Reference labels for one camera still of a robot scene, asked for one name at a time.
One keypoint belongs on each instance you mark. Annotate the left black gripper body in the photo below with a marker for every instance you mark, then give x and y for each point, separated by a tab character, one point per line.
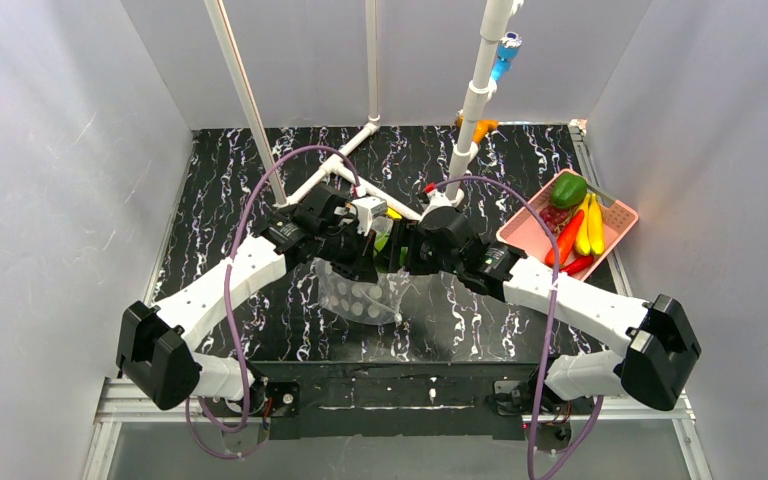
356	259

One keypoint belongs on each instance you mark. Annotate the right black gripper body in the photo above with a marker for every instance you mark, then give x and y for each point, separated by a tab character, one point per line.
414	258

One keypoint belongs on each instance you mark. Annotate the green toy watermelon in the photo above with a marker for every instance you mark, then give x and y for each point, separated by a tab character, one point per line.
380	242

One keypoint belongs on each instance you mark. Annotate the clear polka dot zip bag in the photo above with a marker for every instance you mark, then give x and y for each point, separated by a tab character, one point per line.
364	303

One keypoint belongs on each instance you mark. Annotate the orange toy carrot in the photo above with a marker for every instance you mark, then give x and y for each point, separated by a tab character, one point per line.
567	238

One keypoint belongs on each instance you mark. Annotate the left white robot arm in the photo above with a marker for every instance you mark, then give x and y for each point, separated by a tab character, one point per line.
157	344

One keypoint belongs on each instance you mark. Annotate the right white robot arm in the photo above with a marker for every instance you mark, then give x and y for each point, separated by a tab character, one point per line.
651	347

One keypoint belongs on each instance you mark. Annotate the red toy grapes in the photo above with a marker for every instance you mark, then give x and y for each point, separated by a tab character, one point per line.
556	219

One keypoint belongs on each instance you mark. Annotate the orange object at back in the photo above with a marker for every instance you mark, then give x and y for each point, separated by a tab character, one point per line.
482	129

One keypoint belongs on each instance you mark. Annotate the green toy bell pepper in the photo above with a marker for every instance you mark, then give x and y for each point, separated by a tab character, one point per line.
568	191

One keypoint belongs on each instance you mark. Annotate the red toy chili pepper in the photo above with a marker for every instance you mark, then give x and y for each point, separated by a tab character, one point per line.
580	264

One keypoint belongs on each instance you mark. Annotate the yellow toy banana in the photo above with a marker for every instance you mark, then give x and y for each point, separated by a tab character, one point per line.
596	226
582	244

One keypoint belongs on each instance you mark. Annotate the blue hanging bottle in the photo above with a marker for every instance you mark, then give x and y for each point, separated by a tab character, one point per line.
507	50

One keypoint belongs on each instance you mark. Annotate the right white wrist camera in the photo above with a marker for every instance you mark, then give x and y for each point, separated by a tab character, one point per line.
433	198

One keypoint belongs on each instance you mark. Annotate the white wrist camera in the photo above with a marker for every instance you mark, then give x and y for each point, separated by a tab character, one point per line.
366	210
433	198

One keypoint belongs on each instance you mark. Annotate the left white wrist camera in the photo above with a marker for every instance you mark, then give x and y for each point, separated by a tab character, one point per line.
366	210

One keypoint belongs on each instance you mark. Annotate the yellow handled screwdriver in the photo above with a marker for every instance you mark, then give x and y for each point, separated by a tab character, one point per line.
393	214

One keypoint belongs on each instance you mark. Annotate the white pvc pipe frame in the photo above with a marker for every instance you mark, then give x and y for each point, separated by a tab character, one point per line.
495	19

